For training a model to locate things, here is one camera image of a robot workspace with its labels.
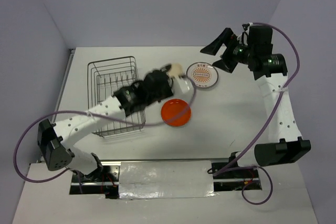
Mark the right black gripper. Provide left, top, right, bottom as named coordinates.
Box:
left=199, top=28, right=254, bottom=73

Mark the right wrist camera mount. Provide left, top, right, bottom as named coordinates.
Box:
left=237, top=23, right=253, bottom=46

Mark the silver foil tape sheet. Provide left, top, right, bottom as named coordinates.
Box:
left=118, top=161, right=215, bottom=199

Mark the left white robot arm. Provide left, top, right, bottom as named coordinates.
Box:
left=38, top=70, right=178, bottom=182

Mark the grey wire dish rack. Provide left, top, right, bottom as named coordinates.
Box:
left=87, top=55, right=146, bottom=138

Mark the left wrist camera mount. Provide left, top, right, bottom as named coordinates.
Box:
left=172, top=77, right=193, bottom=96

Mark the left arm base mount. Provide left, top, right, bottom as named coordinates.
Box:
left=69, top=162, right=121, bottom=199

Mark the orange sunburst plate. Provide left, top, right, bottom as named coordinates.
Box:
left=186, top=62, right=219, bottom=89

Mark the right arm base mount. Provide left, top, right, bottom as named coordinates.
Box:
left=207, top=152, right=259, bottom=183

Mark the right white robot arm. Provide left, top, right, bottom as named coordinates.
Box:
left=201, top=23, right=311, bottom=177

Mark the cream plate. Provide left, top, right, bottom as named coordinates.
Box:
left=166, top=63, right=184, bottom=78

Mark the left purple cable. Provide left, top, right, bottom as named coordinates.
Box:
left=13, top=82, right=197, bottom=183

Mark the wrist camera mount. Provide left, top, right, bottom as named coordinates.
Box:
left=172, top=77, right=193, bottom=96
left=237, top=23, right=253, bottom=46

